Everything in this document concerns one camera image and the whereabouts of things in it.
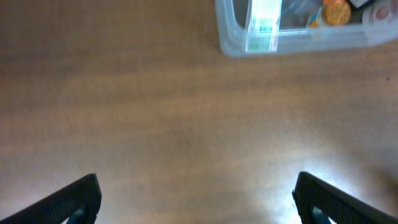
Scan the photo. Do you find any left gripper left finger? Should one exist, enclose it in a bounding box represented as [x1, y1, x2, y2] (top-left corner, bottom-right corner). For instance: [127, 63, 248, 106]
[1, 174, 102, 224]

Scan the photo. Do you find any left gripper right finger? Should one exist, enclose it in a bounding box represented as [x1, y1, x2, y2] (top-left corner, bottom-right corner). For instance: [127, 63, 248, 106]
[292, 171, 397, 224]

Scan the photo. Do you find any white green medicine box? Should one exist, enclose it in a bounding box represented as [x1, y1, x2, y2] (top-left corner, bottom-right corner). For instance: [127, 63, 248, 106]
[245, 0, 282, 54]

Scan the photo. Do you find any small gold lid jar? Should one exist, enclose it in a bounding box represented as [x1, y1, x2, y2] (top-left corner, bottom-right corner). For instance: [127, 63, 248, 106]
[307, 1, 351, 28]

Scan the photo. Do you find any white spray bottle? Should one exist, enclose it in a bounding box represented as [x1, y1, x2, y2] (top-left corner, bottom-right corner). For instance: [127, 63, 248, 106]
[362, 0, 397, 25]

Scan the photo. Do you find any dark brown syrup bottle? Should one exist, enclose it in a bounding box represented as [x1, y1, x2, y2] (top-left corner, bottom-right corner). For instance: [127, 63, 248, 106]
[348, 0, 374, 9]

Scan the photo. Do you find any orange tablet tube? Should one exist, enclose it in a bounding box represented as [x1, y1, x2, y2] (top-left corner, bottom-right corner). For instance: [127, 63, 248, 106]
[322, 0, 346, 5]

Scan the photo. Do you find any clear plastic container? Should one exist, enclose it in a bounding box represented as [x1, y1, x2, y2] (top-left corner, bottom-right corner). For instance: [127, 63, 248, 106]
[215, 0, 397, 58]

